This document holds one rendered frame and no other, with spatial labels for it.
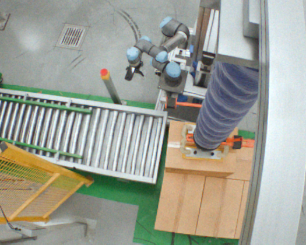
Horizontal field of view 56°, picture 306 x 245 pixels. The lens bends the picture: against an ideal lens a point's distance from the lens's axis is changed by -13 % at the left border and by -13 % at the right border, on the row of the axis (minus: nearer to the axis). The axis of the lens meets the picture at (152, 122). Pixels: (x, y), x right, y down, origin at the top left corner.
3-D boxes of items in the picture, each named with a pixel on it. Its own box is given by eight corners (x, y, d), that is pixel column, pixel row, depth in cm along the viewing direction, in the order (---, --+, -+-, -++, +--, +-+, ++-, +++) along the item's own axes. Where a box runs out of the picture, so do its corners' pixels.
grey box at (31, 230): (23, 226, 208) (5, 228, 179) (24, 220, 209) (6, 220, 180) (46, 234, 206) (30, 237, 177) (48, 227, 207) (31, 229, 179)
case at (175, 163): (165, 172, 307) (165, 167, 268) (169, 131, 317) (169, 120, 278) (226, 177, 303) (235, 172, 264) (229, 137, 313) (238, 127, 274)
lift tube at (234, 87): (193, 141, 206) (227, 50, 85) (198, 105, 212) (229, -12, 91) (229, 146, 204) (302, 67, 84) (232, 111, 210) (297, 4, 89)
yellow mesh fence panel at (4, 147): (45, 224, 349) (-74, 236, 146) (39, 218, 351) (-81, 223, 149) (94, 180, 362) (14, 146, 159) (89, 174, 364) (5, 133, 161)
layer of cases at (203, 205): (155, 226, 332) (154, 229, 293) (171, 137, 356) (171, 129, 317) (259, 237, 321) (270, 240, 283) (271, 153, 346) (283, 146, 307)
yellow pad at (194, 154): (181, 158, 258) (182, 157, 254) (183, 146, 261) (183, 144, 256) (222, 161, 256) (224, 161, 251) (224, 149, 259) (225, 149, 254)
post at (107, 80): (116, 109, 382) (99, 76, 286) (117, 103, 384) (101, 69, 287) (122, 109, 382) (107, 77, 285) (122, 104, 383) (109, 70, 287)
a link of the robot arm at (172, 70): (175, 83, 266) (175, 77, 253) (161, 74, 268) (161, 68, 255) (183, 73, 268) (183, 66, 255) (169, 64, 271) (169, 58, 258)
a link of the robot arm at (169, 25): (161, 76, 265) (177, 27, 220) (147, 66, 268) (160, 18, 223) (169, 68, 271) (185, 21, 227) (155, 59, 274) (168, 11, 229)
